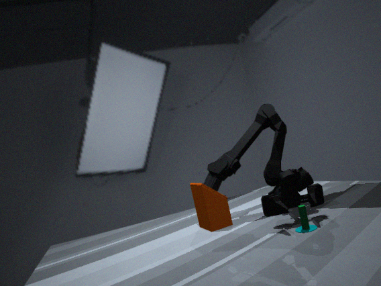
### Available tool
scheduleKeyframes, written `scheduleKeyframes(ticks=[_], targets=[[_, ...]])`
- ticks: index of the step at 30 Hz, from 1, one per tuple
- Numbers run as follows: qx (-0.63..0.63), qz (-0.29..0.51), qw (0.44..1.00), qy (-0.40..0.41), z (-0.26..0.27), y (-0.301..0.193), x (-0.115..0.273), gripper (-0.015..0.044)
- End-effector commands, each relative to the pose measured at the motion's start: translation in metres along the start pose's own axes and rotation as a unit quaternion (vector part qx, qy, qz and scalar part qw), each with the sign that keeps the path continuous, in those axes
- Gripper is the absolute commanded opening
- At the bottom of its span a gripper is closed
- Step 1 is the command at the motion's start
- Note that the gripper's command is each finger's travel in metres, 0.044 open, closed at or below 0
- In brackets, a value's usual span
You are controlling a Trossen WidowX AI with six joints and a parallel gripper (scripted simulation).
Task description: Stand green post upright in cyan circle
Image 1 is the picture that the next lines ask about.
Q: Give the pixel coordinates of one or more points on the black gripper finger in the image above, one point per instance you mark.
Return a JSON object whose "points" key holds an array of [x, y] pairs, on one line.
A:
{"points": [[313, 196], [277, 207]]}

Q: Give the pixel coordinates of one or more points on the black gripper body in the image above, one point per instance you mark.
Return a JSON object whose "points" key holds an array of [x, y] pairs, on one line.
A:
{"points": [[290, 198]]}

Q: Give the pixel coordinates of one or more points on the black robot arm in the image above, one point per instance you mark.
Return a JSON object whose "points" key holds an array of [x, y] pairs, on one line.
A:
{"points": [[228, 163]]}

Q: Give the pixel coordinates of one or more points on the green rectangular bar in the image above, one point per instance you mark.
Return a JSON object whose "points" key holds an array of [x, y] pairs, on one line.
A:
{"points": [[303, 217]]}

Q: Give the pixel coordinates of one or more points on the cyan circle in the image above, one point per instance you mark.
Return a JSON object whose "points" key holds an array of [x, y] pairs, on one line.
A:
{"points": [[300, 230]]}

